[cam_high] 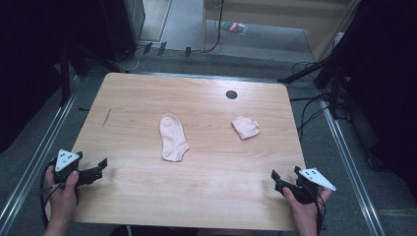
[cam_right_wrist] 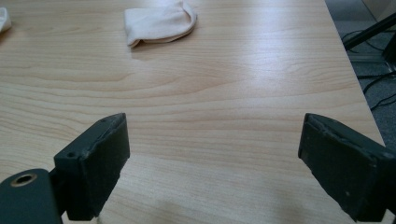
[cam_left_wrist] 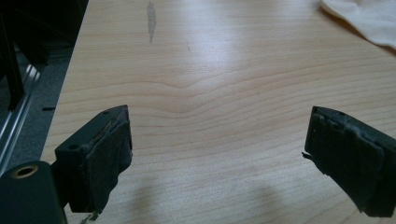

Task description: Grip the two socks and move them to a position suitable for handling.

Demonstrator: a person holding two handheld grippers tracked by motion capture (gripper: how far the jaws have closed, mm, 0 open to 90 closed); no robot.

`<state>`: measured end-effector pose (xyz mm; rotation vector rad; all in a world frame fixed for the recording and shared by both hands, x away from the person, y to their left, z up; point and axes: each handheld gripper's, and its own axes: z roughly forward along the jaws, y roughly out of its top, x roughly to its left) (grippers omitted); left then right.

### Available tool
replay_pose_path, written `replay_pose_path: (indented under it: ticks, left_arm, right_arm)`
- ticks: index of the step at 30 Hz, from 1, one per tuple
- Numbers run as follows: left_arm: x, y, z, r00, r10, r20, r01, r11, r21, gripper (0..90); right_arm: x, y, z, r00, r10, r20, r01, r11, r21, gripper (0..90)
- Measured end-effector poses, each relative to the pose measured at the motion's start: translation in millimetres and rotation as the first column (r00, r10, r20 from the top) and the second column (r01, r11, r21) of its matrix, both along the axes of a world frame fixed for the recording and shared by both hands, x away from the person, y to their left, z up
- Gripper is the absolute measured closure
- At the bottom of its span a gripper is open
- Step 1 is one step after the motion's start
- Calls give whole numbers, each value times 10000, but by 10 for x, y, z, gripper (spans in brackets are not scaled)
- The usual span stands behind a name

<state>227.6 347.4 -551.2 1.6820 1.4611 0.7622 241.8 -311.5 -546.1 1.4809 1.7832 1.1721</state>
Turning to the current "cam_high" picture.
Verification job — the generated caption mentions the black stand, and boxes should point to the black stand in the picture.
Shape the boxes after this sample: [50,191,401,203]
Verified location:
[58,42,123,107]
[276,19,362,120]

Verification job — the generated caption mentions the flat pink sock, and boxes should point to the flat pink sock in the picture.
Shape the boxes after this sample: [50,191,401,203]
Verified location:
[158,112,191,163]

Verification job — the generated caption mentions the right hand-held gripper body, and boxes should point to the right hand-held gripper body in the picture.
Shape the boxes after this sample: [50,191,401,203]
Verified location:
[282,167,337,206]

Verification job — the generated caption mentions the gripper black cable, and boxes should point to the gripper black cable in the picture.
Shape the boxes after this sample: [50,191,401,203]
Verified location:
[314,192,328,236]
[38,158,65,229]

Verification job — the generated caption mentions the folded pink sock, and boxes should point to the folded pink sock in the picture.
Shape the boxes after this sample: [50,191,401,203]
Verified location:
[230,115,262,142]

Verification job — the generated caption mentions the metal floor rail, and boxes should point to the metal floor rail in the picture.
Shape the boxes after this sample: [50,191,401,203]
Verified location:
[320,97,387,236]
[0,76,81,236]

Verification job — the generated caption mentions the dark cabinet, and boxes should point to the dark cabinet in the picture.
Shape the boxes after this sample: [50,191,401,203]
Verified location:
[97,0,147,62]

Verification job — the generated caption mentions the beige wooden frame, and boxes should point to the beige wooden frame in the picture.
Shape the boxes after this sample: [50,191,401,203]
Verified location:
[201,0,362,63]

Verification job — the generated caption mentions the colourful packet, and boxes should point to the colourful packet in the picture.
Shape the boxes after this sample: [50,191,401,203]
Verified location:
[220,21,248,36]

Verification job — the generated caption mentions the black hanging cable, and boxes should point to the black hanging cable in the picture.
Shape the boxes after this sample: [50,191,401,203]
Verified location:
[192,0,226,54]

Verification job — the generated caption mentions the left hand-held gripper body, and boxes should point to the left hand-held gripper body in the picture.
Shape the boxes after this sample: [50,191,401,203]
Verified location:
[53,148,103,188]

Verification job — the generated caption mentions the person's left hand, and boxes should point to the person's left hand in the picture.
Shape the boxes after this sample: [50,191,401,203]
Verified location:
[43,164,82,227]

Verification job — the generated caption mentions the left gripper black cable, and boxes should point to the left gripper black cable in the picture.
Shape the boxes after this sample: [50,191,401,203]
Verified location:
[38,158,65,229]

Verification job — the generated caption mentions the white floor cable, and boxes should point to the white floor cable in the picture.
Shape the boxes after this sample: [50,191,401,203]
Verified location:
[115,45,146,74]

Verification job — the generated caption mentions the person's right hand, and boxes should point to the person's right hand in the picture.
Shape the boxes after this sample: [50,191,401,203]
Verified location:
[281,186,333,231]

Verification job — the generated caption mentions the black floor cables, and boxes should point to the black floor cables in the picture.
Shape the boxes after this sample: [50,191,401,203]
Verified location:
[289,60,352,142]

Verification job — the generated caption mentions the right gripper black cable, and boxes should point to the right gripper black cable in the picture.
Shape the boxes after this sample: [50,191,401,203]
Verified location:
[314,192,328,236]

